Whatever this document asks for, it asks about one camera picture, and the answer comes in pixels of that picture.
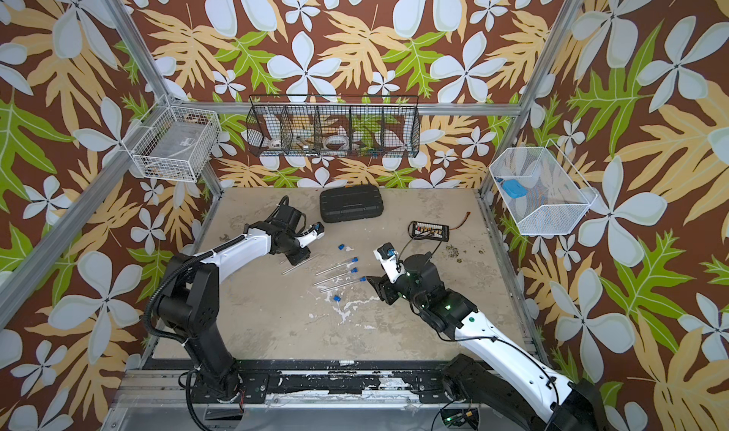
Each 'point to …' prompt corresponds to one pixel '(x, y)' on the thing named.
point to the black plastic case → (350, 202)
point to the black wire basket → (334, 125)
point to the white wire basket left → (176, 143)
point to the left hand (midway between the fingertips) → (304, 246)
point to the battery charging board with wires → (434, 232)
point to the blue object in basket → (514, 189)
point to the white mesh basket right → (557, 196)
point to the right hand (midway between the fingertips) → (374, 270)
